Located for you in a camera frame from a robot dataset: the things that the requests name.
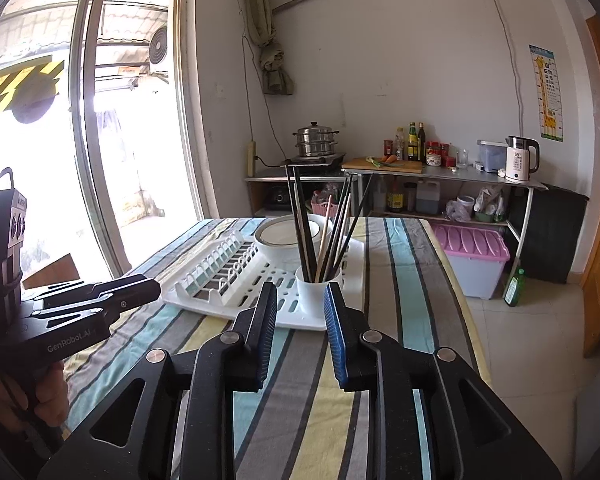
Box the yellow black striped sign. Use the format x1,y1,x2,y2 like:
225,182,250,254
0,60,66,123

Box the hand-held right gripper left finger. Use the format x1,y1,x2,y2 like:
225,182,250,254
37,281,279,480

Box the grey plastic jug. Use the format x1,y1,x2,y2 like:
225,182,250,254
416,180,441,213

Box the steel shelf cabinet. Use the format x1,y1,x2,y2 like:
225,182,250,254
244,165,348,218

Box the beige tied curtain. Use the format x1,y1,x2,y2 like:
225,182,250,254
244,0,296,96

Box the pink lid storage box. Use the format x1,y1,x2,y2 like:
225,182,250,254
432,222,511,301

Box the green glass bottle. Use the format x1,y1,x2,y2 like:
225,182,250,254
502,267,527,307

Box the person's left hand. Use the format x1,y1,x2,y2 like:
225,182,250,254
0,360,72,436

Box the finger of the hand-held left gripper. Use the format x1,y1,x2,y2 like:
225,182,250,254
29,279,162,334
22,273,149,307

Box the brown cardboard piece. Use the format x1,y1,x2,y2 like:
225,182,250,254
22,254,83,291

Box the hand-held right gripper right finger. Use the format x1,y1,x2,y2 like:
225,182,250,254
323,281,564,480

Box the black induction cooker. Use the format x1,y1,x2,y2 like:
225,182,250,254
280,152,347,168

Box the wall cable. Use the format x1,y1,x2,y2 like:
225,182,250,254
485,0,526,141

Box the striped tablecloth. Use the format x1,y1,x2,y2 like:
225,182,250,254
62,216,491,480

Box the wooden cutting board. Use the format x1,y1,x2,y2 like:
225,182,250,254
341,156,425,174

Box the steel kitchen table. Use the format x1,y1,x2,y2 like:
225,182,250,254
341,156,548,271

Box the bagged groceries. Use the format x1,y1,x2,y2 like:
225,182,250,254
475,185,508,223

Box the steel steamer pot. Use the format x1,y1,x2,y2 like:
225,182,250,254
292,121,340,157

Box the clear plastic container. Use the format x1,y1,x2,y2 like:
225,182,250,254
476,139,508,173

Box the white bowl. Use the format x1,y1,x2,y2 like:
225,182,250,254
254,214,333,263

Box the outdoor air conditioner unit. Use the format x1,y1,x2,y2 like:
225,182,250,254
147,24,170,78

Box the giraffe wall poster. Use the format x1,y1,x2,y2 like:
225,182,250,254
528,44,566,142

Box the white utensil holder cup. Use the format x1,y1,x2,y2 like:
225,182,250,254
295,262,343,312

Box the black panel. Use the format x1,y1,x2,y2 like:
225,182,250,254
507,182,591,285

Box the white plastic dish rack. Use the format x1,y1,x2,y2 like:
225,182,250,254
161,227,367,332

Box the sliding glass door frame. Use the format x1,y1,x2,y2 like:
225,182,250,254
0,0,221,291

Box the white electric kettle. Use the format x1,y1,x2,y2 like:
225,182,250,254
504,135,541,183

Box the bundle of black chopsticks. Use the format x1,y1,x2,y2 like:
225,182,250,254
284,160,376,283

